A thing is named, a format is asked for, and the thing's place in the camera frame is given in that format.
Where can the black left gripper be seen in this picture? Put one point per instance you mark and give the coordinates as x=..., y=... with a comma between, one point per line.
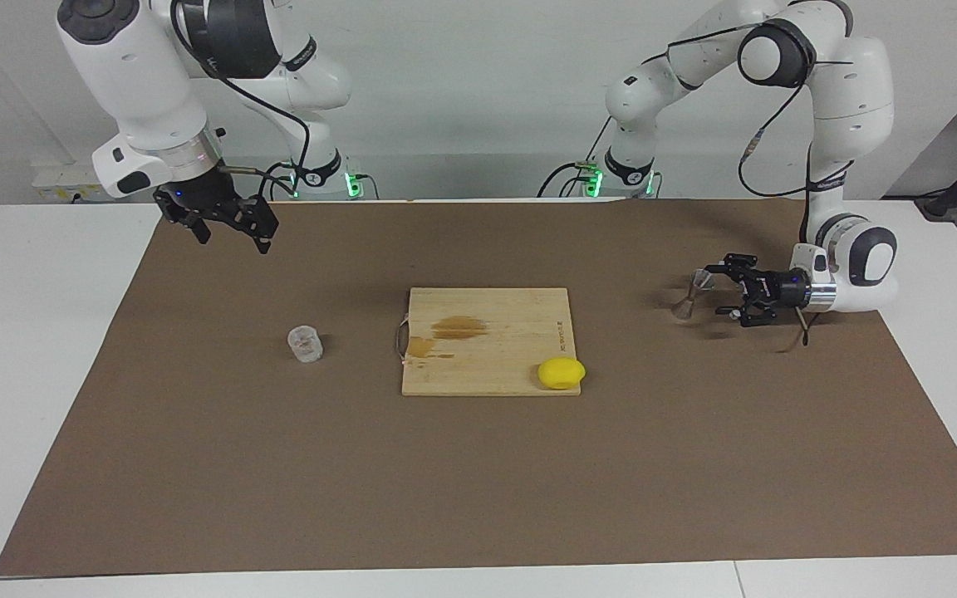
x=777, y=291

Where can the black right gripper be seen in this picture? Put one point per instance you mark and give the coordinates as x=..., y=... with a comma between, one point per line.
x=196, y=198

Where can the metal jigger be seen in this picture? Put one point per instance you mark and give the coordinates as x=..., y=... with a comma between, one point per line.
x=684, y=310

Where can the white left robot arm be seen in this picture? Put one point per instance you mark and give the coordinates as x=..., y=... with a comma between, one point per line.
x=852, y=91

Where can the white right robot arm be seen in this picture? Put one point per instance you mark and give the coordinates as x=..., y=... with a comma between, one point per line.
x=138, y=75

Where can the white power strip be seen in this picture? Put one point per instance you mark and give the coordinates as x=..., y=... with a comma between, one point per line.
x=63, y=178

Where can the yellow lemon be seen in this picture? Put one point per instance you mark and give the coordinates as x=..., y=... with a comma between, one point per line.
x=561, y=373

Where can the wooden cutting board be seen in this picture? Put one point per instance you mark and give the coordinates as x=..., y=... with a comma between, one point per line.
x=495, y=357

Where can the brown table mat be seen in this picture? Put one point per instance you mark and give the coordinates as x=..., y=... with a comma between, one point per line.
x=478, y=482

